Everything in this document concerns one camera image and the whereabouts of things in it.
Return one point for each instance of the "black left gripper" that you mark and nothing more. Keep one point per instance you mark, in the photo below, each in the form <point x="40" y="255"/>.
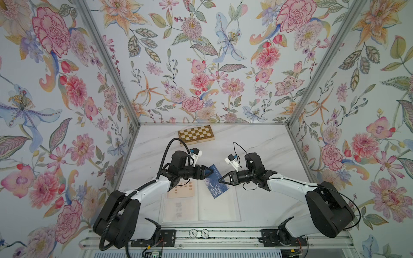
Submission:
<point x="201" y="174"/>

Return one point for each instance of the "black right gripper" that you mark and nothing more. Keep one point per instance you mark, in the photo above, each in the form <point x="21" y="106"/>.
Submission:
<point x="234" y="177"/>

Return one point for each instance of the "dark blue card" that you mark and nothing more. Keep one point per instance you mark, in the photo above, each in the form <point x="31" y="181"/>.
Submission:
<point x="212" y="183"/>

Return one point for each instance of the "pale beige card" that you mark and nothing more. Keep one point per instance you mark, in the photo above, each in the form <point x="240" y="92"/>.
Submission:
<point x="184" y="189"/>

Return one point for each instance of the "white photo album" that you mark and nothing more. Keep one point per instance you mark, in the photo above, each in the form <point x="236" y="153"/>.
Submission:
<point x="222" y="209"/>

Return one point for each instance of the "beige card red characters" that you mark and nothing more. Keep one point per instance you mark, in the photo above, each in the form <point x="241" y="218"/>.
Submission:
<point x="180" y="211"/>

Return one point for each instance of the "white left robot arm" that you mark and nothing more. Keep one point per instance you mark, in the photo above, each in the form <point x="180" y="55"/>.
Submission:
<point x="119" y="220"/>

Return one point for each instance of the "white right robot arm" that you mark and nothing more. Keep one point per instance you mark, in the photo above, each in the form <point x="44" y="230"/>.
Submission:
<point x="329" y="214"/>

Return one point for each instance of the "wooden folding chess board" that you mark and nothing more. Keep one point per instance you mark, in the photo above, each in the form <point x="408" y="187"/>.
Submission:
<point x="196" y="135"/>

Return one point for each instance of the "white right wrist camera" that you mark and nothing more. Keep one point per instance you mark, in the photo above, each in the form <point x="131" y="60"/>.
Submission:
<point x="233" y="161"/>

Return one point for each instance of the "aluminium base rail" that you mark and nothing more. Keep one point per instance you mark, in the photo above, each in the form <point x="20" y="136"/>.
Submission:
<point x="186" y="238"/>

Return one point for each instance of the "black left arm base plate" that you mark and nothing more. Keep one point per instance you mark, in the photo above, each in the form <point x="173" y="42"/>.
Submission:
<point x="162" y="238"/>

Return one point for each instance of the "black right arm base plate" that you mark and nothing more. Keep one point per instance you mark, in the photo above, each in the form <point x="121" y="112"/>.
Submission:
<point x="280" y="238"/>

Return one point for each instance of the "aluminium corner post left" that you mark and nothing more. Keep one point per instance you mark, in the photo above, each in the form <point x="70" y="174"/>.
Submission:
<point x="88" y="19"/>

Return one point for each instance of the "aluminium corner post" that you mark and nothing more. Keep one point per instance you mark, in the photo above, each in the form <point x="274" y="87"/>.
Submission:
<point x="88" y="19"/>
<point x="344" y="29"/>

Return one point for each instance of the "aluminium corner post right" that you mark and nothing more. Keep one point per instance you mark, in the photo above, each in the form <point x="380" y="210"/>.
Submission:
<point x="344" y="29"/>

